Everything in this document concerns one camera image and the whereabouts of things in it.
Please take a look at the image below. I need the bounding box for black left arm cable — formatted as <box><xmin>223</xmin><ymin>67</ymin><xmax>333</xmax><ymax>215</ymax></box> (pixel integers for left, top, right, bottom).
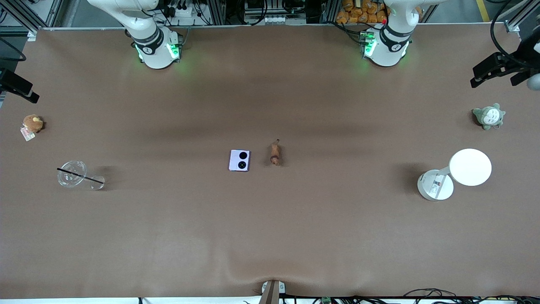
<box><xmin>490</xmin><ymin>0</ymin><xmax>540</xmax><ymax>71</ymax></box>

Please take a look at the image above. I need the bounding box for aluminium frame profile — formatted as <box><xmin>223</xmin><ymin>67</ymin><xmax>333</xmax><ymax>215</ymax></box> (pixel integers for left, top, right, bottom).
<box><xmin>504</xmin><ymin>0</ymin><xmax>540</xmax><ymax>33</ymax></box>
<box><xmin>0</xmin><ymin>0</ymin><xmax>39</xmax><ymax>34</ymax></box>

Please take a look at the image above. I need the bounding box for pile of orange plush toys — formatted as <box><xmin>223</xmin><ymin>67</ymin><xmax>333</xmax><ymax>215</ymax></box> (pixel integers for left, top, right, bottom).
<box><xmin>336</xmin><ymin>0</ymin><xmax>389</xmax><ymax>24</ymax></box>

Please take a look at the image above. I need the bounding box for white terminal block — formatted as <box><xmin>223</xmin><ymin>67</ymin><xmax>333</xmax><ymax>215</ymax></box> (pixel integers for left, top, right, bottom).
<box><xmin>244</xmin><ymin>15</ymin><xmax>297</xmax><ymax>25</ymax></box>

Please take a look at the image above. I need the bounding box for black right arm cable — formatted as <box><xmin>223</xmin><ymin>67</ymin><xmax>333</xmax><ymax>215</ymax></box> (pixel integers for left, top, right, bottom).
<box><xmin>0</xmin><ymin>37</ymin><xmax>27</xmax><ymax>62</ymax></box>

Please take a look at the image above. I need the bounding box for grey-green plush toy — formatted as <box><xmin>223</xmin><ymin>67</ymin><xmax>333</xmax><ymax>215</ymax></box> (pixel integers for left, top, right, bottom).
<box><xmin>472</xmin><ymin>103</ymin><xmax>506</xmax><ymax>130</ymax></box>

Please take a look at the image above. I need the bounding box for brown plush toy with tag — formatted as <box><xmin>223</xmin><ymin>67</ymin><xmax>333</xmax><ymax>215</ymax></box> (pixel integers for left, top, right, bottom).
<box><xmin>20</xmin><ymin>114</ymin><xmax>44</xmax><ymax>142</ymax></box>

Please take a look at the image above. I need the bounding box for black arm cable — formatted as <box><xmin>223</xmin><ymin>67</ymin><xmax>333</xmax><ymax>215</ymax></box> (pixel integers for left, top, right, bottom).
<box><xmin>0</xmin><ymin>37</ymin><xmax>27</xmax><ymax>62</ymax></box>
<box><xmin>490</xmin><ymin>0</ymin><xmax>540</xmax><ymax>71</ymax></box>

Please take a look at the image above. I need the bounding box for black drinking straw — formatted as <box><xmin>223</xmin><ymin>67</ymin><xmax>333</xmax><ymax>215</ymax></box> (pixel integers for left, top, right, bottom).
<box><xmin>57</xmin><ymin>168</ymin><xmax>104</xmax><ymax>185</ymax></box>

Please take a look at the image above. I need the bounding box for grey metal camera bracket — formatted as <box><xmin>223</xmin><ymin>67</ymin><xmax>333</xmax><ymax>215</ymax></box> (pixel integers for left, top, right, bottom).
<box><xmin>261</xmin><ymin>280</ymin><xmax>286</xmax><ymax>304</ymax></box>

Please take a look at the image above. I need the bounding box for black cable bundle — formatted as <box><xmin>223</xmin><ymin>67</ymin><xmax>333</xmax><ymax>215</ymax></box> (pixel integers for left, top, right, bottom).
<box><xmin>403</xmin><ymin>288</ymin><xmax>540</xmax><ymax>304</ymax></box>

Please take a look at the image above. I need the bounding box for white round desk lamp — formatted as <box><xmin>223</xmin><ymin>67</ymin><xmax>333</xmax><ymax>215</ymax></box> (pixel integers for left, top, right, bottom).
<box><xmin>417</xmin><ymin>148</ymin><xmax>492</xmax><ymax>202</ymax></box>

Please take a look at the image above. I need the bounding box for white power strip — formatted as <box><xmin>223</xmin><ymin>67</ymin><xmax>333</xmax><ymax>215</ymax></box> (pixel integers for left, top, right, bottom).
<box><xmin>166</xmin><ymin>3</ymin><xmax>195</xmax><ymax>18</ymax></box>

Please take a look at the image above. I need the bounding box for lilac folding phone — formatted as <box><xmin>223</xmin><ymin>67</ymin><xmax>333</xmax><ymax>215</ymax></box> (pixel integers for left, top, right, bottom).
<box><xmin>229</xmin><ymin>149</ymin><xmax>251</xmax><ymax>172</ymax></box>

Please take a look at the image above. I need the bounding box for clear plastic cup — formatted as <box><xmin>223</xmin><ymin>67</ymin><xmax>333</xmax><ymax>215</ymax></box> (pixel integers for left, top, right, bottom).
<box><xmin>57</xmin><ymin>160</ymin><xmax>105</xmax><ymax>191</ymax></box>

